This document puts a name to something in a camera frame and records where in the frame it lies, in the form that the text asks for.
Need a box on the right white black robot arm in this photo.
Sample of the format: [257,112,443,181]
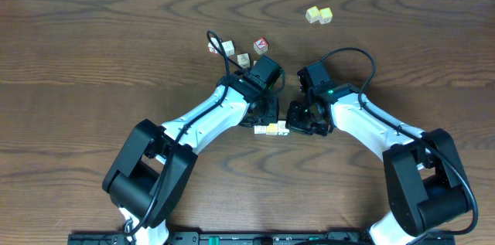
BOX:
[287,83,478,244]

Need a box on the red letter A block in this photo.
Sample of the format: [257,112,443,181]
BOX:
[254,37,269,55]

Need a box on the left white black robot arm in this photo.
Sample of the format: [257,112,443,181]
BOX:
[102,75,276,244]

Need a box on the right yellow wooden block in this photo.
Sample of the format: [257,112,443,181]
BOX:
[319,7,333,25]

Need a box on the white block with drawing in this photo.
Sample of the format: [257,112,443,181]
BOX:
[237,53,251,69]

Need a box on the white block beside red-sided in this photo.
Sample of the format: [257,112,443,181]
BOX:
[222,40,235,56]

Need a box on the yellow wooden block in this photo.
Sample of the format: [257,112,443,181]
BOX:
[306,6,321,23]
[319,7,333,25]

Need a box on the plain white wooden block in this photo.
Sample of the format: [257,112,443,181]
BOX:
[254,125,267,134]

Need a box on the white block red side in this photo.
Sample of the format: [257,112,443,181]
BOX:
[208,37,221,54]

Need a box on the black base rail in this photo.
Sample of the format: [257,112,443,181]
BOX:
[67,230,456,245]

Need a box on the left yellow wooden block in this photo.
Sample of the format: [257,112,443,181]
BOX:
[306,6,321,23]

